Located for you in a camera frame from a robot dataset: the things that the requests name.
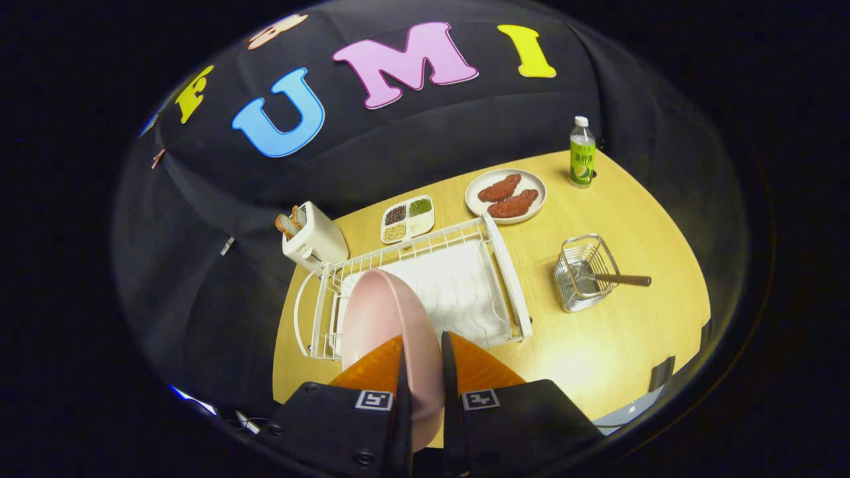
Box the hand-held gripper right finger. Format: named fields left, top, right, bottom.
left=440, top=331, right=606, bottom=478

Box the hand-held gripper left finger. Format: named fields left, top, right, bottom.
left=254, top=334, right=414, bottom=478

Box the pink plate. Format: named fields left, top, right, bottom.
left=341, top=268, right=444, bottom=452

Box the metal wire basket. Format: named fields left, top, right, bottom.
left=554, top=234, right=621, bottom=313

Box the white wire dish rack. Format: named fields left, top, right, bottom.
left=294, top=214, right=533, bottom=360

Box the white plate with meat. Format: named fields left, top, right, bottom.
left=465, top=169, right=547, bottom=225

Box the white toaster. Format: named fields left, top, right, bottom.
left=282, top=201, right=349, bottom=271

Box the white divided bean tray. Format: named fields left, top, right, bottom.
left=380, top=195, right=435, bottom=245

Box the red meat piece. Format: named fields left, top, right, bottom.
left=487, top=189, right=540, bottom=219
left=477, top=174, right=523, bottom=203

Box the green label drink bottle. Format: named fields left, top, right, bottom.
left=569, top=116, right=596, bottom=189

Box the black backdrop cloth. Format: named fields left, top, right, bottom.
left=113, top=0, right=751, bottom=426

